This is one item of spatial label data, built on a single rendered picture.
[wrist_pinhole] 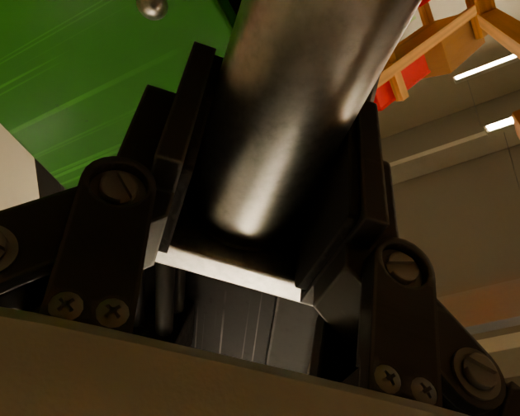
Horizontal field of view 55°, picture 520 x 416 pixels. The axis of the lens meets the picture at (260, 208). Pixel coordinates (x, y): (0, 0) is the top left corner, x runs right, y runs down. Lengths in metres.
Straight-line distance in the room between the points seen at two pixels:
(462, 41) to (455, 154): 3.60
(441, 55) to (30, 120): 4.03
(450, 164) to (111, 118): 7.68
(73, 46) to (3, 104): 0.05
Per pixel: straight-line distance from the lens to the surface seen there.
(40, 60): 0.22
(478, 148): 7.83
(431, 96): 9.65
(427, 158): 7.77
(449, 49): 4.23
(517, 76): 9.84
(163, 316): 0.27
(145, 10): 0.19
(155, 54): 0.20
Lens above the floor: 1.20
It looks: 22 degrees up
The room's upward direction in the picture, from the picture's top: 153 degrees clockwise
